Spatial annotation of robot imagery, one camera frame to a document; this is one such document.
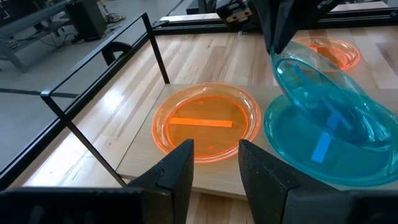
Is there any black frame clamp bracket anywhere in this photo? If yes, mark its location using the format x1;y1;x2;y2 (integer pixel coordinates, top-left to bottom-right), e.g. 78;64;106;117
101;41;134;67

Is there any black equipment box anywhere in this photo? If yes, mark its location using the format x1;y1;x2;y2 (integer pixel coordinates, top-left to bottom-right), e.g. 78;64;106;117
65;0;107;43

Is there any black aluminium table frame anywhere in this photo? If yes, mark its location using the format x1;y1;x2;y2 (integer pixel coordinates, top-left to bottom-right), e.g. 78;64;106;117
0;6;398;191

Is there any tangled cable bundle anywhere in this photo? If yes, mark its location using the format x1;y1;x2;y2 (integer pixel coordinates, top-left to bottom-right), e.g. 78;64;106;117
104;11;126;24

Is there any grey metal bench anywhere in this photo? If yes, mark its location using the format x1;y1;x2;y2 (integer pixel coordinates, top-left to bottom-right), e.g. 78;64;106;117
0;0;73;73

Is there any transparent blue plastic plate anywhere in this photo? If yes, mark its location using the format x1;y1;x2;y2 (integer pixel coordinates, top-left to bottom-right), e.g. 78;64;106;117
263;94;398;188
269;40;398;154

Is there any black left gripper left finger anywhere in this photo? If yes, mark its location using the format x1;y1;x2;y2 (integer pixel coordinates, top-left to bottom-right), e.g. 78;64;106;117
0;138;195;224

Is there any transparent orange plastic plate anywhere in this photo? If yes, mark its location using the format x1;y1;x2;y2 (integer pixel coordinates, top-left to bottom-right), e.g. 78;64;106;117
151;82;262;164
292;36;361;72

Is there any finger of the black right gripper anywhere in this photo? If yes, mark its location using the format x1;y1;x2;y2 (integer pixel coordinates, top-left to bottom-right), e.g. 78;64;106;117
248;0;279;54
274;0;315;54

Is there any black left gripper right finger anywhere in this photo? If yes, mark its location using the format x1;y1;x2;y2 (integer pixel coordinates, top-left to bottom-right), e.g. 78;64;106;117
238;139;398;224

